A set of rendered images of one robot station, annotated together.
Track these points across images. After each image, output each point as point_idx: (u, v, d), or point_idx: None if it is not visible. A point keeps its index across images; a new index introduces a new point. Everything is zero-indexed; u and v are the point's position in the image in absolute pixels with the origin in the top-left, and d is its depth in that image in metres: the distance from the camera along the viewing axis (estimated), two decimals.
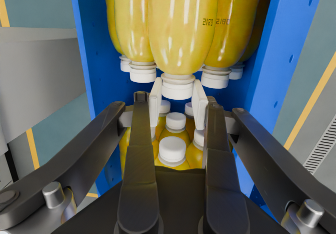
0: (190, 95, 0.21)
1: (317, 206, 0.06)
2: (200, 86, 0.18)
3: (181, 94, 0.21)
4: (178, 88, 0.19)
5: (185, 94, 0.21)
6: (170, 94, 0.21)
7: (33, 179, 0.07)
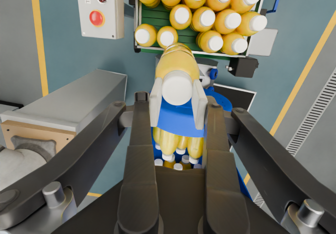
0: (191, 90, 0.20)
1: (316, 206, 0.06)
2: (200, 86, 0.18)
3: (182, 91, 0.21)
4: (178, 74, 0.21)
5: (186, 92, 0.21)
6: (171, 89, 0.20)
7: (34, 179, 0.07)
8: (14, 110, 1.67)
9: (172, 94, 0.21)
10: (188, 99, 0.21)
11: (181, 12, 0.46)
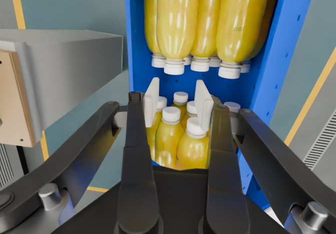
0: None
1: (321, 209, 0.06)
2: (204, 87, 0.18)
3: None
4: None
5: None
6: None
7: (28, 182, 0.06)
8: None
9: None
10: None
11: None
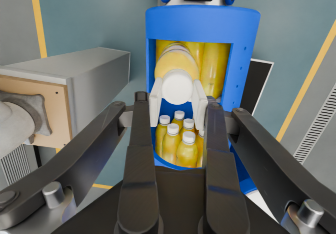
0: None
1: (317, 206, 0.06)
2: (200, 86, 0.18)
3: None
4: None
5: None
6: None
7: (33, 179, 0.07)
8: None
9: None
10: None
11: None
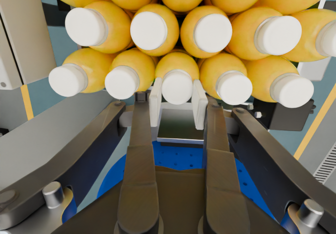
0: (96, 26, 0.18)
1: (317, 206, 0.06)
2: (200, 86, 0.18)
3: (87, 27, 0.19)
4: (85, 10, 0.19)
5: (92, 29, 0.19)
6: (75, 25, 0.18)
7: (33, 179, 0.07)
8: None
9: (78, 31, 0.19)
10: (96, 37, 0.19)
11: (145, 23, 0.18)
